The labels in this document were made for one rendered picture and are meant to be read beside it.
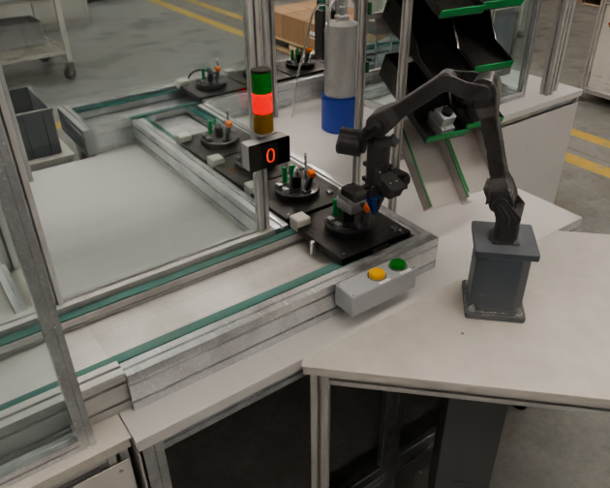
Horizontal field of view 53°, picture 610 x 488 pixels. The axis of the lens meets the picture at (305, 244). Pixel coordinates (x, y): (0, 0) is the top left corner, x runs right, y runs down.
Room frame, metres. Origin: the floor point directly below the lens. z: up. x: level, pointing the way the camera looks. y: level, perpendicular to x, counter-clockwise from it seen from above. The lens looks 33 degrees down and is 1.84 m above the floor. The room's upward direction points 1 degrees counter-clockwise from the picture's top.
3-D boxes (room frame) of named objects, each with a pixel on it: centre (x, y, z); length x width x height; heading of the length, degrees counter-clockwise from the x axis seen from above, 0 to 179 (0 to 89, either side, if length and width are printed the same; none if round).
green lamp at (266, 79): (1.43, 0.10, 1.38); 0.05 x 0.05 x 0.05
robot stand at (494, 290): (1.23, -0.48, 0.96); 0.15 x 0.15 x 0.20; 80
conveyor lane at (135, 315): (1.29, 0.14, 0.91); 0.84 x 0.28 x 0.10; 125
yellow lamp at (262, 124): (1.43, 0.10, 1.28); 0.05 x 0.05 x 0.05
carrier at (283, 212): (1.66, 0.02, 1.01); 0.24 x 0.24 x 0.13; 35
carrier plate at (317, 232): (1.45, -0.12, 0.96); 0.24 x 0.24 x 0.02; 35
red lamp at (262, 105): (1.43, 0.10, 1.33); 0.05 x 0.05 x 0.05
